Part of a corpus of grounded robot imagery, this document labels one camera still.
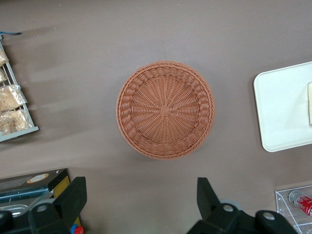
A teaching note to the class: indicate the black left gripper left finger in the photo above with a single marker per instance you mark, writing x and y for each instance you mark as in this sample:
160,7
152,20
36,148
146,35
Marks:
65,209

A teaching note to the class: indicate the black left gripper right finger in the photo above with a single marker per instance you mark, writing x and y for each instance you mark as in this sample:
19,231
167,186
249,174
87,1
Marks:
214,214

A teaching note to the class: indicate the brown round wicker basket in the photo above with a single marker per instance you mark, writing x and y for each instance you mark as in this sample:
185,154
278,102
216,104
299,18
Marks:
165,109

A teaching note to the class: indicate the beige plastic tray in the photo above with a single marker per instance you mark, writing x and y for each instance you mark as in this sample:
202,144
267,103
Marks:
280,109

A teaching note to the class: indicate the black food warmer machine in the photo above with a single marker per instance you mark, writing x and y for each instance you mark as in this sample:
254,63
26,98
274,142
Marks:
29,181

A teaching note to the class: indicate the steel food pan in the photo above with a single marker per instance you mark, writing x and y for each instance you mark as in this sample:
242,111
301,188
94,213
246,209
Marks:
14,210

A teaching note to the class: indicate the clear acrylic bottle rack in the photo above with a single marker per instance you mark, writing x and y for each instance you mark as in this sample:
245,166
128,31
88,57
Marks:
282,202

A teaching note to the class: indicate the red cola bottle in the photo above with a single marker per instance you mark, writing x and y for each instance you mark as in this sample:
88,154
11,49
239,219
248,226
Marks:
304,203

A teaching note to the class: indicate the clear bagged pastry pack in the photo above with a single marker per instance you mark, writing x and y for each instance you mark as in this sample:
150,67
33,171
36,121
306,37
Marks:
14,122
3,58
11,97

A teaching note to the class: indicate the blue flat strip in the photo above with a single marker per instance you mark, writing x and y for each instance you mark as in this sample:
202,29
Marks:
9,33

